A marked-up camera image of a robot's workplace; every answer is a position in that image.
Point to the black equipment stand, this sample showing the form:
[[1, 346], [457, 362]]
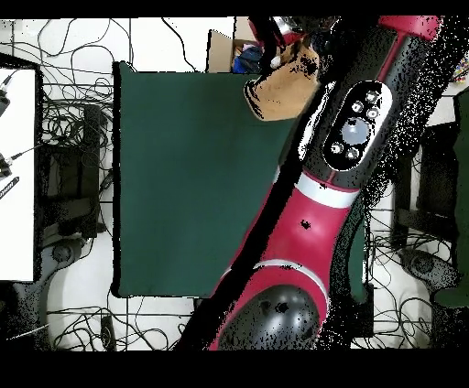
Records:
[[436, 183], [73, 175]]

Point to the dark green covered furniture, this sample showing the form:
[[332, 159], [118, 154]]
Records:
[[462, 183]]

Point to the brown cardboard box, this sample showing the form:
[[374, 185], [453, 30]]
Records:
[[220, 51]]

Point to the grey caster chair base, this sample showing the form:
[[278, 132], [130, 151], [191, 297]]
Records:
[[60, 253], [423, 264]]

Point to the navy blue garment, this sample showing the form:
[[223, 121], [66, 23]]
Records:
[[247, 60]]

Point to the orange terry towel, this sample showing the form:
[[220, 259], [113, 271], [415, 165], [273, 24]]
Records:
[[282, 95]]

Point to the white table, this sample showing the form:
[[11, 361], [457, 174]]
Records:
[[18, 219]]

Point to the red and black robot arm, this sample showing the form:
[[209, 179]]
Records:
[[304, 238]]

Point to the dark green table cloth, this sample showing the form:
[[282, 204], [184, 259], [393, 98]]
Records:
[[183, 183]]

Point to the black power strip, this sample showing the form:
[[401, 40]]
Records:
[[107, 331]]

